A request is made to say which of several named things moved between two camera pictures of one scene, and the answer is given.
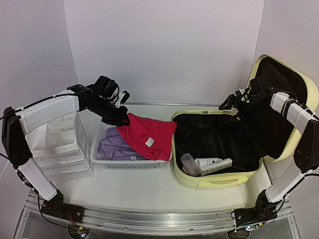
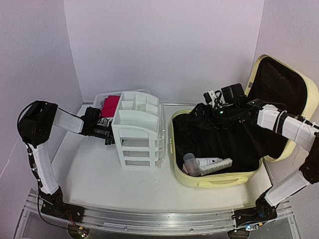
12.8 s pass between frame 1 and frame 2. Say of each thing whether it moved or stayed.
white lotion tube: stayed
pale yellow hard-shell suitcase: stayed
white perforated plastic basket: moved
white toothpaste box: stayed
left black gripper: moved
